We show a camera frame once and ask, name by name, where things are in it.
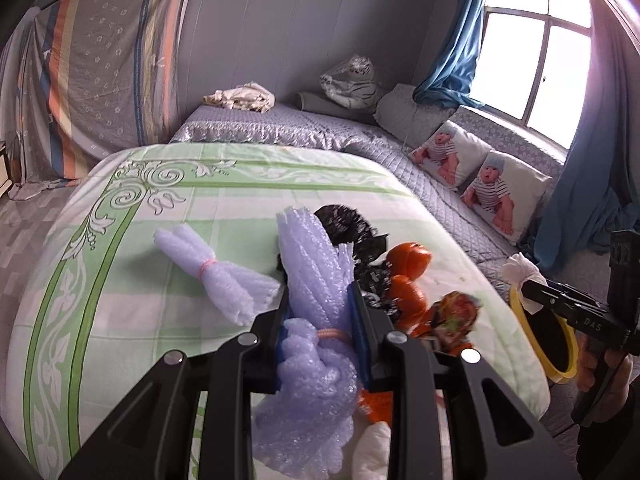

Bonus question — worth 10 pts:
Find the grey folded cushion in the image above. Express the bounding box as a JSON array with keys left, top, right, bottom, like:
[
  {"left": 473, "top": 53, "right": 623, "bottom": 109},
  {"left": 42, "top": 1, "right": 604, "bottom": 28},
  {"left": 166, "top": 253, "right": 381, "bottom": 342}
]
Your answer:
[{"left": 295, "top": 90, "right": 379, "bottom": 125}]

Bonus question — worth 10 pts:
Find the grey quilted pillow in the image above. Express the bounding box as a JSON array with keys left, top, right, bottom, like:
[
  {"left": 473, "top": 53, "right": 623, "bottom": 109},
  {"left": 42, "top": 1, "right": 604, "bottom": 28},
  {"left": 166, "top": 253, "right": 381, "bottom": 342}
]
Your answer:
[{"left": 375, "top": 83, "right": 459, "bottom": 147}]

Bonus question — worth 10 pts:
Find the orange tangerine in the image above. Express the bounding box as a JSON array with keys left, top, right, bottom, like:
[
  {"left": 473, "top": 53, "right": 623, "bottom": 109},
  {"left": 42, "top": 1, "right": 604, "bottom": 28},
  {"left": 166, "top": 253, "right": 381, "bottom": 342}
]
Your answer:
[
  {"left": 387, "top": 242, "right": 432, "bottom": 282},
  {"left": 389, "top": 275, "right": 429, "bottom": 332}
]

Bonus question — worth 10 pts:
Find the baby print pillow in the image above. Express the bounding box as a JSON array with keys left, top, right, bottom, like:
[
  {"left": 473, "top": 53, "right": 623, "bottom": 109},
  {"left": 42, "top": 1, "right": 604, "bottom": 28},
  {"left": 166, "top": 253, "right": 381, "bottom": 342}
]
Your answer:
[
  {"left": 408, "top": 120, "right": 494, "bottom": 192},
  {"left": 459, "top": 150, "right": 554, "bottom": 246}
]

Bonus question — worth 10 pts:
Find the person's right hand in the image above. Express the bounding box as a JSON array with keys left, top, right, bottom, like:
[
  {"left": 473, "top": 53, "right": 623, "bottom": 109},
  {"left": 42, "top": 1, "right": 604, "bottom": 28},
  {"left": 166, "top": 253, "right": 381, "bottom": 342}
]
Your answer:
[{"left": 575, "top": 346, "right": 640, "bottom": 463}]

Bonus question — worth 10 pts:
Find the white tissue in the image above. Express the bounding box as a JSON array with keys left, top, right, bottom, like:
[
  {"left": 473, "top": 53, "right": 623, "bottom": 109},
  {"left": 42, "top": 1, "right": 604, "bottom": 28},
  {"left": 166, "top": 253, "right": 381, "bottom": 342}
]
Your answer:
[
  {"left": 501, "top": 253, "right": 547, "bottom": 294},
  {"left": 352, "top": 420, "right": 392, "bottom": 480}
]

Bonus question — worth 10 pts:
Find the colourful snack wrapper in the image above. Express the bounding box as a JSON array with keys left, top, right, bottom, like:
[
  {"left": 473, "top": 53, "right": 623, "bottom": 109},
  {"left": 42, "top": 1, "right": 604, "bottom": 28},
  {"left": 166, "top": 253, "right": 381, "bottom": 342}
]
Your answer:
[{"left": 412, "top": 290, "right": 482, "bottom": 357}]

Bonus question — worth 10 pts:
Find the black plastic bag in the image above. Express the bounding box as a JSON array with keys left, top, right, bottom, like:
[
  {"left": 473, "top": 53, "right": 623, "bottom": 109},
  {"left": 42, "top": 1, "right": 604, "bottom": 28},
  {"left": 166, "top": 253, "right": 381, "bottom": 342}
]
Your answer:
[{"left": 313, "top": 203, "right": 397, "bottom": 312}]

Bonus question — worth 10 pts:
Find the window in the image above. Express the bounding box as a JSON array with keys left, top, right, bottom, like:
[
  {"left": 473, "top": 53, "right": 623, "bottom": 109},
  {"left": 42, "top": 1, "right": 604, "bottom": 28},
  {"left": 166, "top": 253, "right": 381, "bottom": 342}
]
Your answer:
[{"left": 469, "top": 0, "right": 597, "bottom": 152}]

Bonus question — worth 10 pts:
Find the orange wrapper scrap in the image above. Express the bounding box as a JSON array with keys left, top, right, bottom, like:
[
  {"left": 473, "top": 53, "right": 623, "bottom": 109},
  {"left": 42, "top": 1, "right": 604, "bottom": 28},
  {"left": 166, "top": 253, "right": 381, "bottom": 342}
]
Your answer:
[{"left": 357, "top": 389, "right": 397, "bottom": 424}]

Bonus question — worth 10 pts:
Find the blue window curtain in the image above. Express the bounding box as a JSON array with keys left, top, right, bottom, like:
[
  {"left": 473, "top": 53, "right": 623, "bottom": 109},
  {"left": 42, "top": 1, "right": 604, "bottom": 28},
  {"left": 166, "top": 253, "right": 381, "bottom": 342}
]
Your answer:
[
  {"left": 532, "top": 10, "right": 640, "bottom": 272},
  {"left": 414, "top": 0, "right": 494, "bottom": 109}
]

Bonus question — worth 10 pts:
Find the cream crumpled cloth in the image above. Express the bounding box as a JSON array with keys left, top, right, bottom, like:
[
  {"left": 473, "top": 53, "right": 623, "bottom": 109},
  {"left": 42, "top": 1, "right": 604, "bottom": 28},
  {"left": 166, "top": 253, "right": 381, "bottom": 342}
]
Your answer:
[{"left": 202, "top": 81, "right": 277, "bottom": 113}]

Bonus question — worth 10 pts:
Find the bagged tiger plush toy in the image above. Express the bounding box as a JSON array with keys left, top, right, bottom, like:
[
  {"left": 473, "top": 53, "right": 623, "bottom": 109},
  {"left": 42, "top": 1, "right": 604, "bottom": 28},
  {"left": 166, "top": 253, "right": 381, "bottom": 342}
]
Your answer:
[{"left": 319, "top": 53, "right": 386, "bottom": 111}]

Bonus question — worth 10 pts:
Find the green patterned quilt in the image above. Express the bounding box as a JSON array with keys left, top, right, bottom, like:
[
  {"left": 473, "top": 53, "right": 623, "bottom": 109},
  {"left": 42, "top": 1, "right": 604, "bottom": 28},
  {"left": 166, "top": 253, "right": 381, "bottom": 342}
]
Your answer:
[{"left": 14, "top": 142, "right": 552, "bottom": 480}]

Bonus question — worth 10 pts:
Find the striped hanging sheet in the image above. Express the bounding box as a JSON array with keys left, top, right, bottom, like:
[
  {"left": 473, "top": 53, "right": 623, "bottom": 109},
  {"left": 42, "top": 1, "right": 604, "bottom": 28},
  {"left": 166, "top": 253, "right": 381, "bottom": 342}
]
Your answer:
[{"left": 0, "top": 0, "right": 194, "bottom": 197}]

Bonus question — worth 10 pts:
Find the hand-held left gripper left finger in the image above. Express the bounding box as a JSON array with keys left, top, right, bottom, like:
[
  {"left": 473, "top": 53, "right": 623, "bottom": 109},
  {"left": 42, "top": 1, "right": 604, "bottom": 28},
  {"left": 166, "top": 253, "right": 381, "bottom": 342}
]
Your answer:
[{"left": 59, "top": 276, "right": 296, "bottom": 480}]

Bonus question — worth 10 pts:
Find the purple foam net bundle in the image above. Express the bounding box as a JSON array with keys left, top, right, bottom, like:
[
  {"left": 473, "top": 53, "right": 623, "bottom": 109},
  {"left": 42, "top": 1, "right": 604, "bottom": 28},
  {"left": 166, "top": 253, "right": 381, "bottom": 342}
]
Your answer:
[
  {"left": 153, "top": 226, "right": 282, "bottom": 324},
  {"left": 251, "top": 205, "right": 362, "bottom": 480}
]

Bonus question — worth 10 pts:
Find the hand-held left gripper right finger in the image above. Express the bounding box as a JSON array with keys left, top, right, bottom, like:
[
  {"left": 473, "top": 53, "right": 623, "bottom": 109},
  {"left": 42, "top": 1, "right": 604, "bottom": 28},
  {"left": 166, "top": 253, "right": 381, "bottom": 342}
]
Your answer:
[{"left": 347, "top": 280, "right": 582, "bottom": 480}]

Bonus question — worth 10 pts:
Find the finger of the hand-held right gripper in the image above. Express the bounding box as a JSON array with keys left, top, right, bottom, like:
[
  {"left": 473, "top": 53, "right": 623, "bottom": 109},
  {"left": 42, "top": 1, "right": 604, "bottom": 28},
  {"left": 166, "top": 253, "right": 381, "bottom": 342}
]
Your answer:
[
  {"left": 520, "top": 280, "right": 598, "bottom": 307},
  {"left": 522, "top": 298, "right": 592, "bottom": 323}
]

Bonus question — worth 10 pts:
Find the grey quilted bed cover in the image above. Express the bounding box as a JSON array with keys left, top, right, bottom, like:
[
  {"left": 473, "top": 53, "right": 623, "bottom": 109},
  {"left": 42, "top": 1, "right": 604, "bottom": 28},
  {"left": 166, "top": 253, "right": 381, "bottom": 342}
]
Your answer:
[{"left": 169, "top": 102, "right": 568, "bottom": 292}]

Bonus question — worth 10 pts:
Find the yellow rimmed trash bin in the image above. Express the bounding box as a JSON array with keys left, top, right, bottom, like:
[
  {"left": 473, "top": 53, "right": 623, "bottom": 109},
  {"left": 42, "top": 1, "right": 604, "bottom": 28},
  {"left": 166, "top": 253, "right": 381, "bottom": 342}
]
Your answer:
[{"left": 508, "top": 284, "right": 581, "bottom": 386}]

